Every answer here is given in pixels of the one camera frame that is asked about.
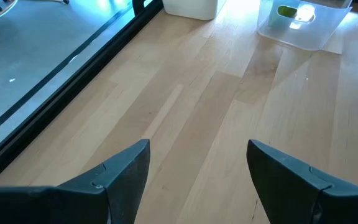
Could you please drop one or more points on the clear plastic basket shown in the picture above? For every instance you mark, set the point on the clear plastic basket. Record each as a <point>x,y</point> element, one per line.
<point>322,34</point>

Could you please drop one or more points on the black aluminium table frame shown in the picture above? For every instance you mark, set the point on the black aluminium table frame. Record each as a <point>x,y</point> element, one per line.
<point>57,98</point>

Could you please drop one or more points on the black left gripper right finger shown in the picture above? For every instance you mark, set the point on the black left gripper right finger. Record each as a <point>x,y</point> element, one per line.
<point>306,199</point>

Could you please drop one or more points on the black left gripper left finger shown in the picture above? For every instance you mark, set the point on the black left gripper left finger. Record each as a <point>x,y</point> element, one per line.
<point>73,202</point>

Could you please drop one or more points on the black clamp knob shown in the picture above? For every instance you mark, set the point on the black clamp knob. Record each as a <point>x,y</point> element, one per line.
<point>138,6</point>

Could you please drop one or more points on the white plastic basket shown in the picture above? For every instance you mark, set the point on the white plastic basket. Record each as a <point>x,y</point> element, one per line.
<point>191,9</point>

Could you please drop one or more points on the green cucumber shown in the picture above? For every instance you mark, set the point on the green cucumber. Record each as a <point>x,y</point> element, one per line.
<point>286,12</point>

